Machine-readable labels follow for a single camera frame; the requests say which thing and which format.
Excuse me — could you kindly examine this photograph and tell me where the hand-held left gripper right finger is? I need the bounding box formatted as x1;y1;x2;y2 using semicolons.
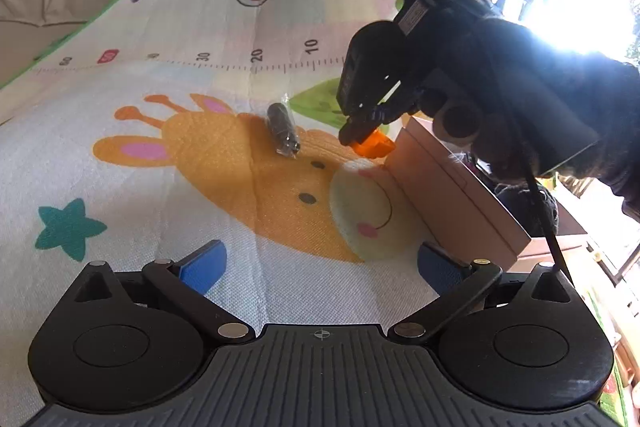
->
387;241;583;348

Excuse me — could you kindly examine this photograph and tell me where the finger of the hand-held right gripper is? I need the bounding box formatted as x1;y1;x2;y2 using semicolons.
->
338;108;397;146
379;78;427;124

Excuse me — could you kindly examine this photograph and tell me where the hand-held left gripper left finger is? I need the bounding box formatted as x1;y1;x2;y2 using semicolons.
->
75;239;256;345

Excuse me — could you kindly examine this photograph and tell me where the orange plastic toy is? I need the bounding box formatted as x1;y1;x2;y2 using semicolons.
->
350;129;396;158

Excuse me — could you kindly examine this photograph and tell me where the pink cardboard box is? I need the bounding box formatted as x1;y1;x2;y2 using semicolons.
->
384;114;593;275

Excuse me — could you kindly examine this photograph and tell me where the small dark bottle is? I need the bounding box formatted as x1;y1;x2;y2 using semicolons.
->
266;94;302;158

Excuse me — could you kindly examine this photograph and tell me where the black plush toy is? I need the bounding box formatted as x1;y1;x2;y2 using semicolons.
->
492;179;558;238

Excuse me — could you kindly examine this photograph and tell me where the person's right hand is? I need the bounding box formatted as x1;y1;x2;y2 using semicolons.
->
432;19;640;223

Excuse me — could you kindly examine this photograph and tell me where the printed cartoon play mat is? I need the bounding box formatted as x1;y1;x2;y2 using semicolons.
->
0;0;640;427

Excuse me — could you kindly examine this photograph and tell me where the black cable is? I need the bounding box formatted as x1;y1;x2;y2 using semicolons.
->
517;167;575;285

